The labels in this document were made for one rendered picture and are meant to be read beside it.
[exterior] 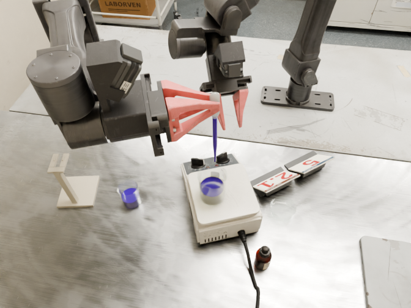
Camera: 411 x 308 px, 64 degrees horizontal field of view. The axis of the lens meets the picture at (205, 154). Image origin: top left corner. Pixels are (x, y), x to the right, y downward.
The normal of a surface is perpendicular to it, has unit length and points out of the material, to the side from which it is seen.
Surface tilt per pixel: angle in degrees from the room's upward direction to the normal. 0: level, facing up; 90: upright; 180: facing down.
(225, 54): 41
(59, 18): 3
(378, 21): 90
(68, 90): 91
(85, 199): 0
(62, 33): 3
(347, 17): 90
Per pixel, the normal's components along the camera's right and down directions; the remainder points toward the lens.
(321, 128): -0.02, -0.63
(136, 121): 0.22, 0.76
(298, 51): -0.92, 0.22
